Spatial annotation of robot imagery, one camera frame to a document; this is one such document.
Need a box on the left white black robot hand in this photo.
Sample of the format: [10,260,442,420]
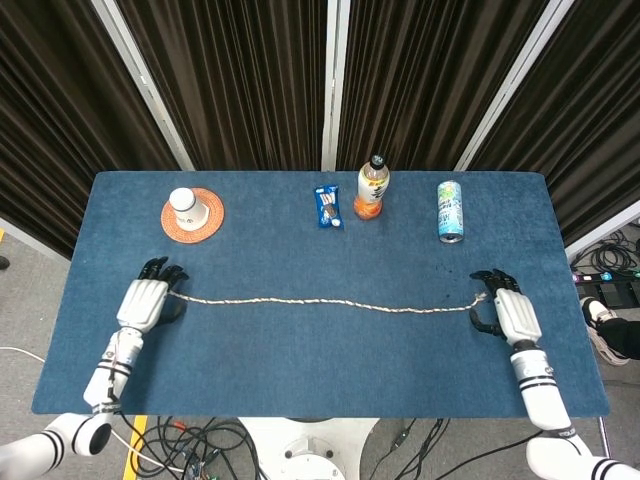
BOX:
[115,256,191,334]

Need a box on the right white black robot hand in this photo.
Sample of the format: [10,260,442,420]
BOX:
[468,268,544,346]

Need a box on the beige braided rope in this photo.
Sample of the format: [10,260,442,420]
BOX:
[169,291,489,315]

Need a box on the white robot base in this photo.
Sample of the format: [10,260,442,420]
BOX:
[238,417,380,480]

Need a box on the white sneaker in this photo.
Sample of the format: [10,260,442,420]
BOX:
[579,295,633,367]

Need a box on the black power strip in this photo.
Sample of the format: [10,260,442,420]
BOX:
[571,271,640,302]

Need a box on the black trouser leg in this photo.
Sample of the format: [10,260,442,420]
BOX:
[597,319,640,360]

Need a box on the white paper cup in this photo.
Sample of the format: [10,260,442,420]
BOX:
[168,187,210,231]

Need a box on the orange woven coaster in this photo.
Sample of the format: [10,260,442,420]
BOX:
[160,187,226,245]

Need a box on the light blue drink can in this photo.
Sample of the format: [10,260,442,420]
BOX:
[436,180,465,245]

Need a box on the blue felt table cover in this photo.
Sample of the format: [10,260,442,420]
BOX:
[30,171,610,419]

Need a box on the orange drink bottle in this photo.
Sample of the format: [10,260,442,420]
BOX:
[353,153,392,221]

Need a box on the dark brown pleated curtain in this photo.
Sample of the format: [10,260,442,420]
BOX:
[115,0,330,172]
[469,0,640,247]
[335,0,552,172]
[0,0,182,260]

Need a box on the blue snack packet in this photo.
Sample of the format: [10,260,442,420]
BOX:
[313,184,345,231]

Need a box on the coiled black cable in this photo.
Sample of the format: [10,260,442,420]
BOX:
[571,228,640,275]

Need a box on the white partition bottom rail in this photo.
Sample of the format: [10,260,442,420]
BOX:
[0,216,72,266]
[564,213,640,262]

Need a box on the thin white floor cable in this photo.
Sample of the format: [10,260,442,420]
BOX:
[0,345,47,365]

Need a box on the black floor cable bundle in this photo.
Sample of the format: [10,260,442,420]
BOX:
[119,416,274,480]

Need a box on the white partition post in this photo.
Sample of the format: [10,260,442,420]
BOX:
[453,0,580,172]
[320,0,350,171]
[91,0,196,172]

